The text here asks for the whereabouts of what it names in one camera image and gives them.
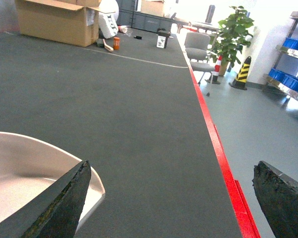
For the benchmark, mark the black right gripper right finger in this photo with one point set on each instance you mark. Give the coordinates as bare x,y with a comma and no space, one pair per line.
277,195

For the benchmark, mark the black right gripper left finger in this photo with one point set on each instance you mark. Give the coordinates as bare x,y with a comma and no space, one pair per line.
55,212

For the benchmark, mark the beige plastic dustpan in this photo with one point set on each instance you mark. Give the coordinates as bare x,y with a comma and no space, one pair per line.
28,166

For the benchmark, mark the steel shelf rack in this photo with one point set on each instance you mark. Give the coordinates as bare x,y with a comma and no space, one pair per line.
283,76

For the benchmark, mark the yellow black traffic cone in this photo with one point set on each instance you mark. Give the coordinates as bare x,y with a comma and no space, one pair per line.
240,80

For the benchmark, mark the red white traffic cone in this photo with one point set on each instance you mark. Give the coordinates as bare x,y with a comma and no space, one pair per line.
214,77

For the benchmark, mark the green potted plant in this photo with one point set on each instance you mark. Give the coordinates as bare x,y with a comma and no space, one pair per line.
231,38

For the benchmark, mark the beige hand brush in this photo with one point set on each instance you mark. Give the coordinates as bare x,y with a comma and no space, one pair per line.
107,47

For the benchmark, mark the grey office chair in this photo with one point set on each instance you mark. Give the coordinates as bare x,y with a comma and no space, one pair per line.
196,48

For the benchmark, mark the orange bottle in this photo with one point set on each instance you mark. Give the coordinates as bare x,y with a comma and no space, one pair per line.
116,43

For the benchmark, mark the large cardboard box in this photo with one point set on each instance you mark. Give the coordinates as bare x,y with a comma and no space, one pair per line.
72,22

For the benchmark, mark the black and white sign box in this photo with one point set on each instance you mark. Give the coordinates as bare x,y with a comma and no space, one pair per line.
162,38

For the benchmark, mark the white bag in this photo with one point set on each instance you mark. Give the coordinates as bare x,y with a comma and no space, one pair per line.
108,27

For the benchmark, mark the grey storage crate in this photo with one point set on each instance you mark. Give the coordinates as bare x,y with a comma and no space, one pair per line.
147,15

